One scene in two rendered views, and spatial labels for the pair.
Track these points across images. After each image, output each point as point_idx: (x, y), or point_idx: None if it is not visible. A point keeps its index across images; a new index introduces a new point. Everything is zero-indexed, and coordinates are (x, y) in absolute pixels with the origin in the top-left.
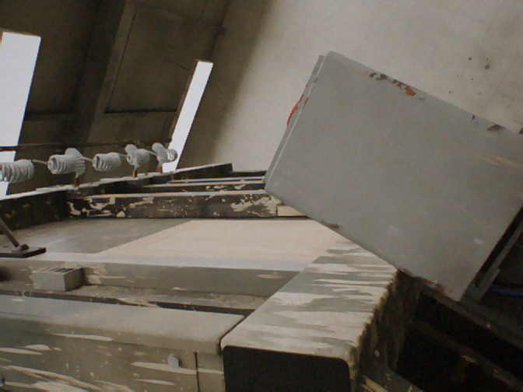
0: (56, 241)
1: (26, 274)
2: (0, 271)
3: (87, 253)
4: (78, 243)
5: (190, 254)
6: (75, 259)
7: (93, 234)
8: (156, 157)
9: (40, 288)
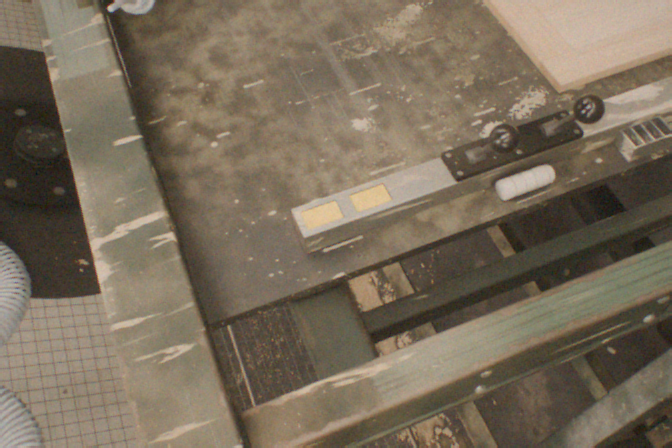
0: (340, 73)
1: (577, 151)
2: (537, 165)
3: (481, 77)
4: (398, 63)
5: (668, 36)
6: (646, 109)
7: (343, 32)
8: None
9: (638, 158)
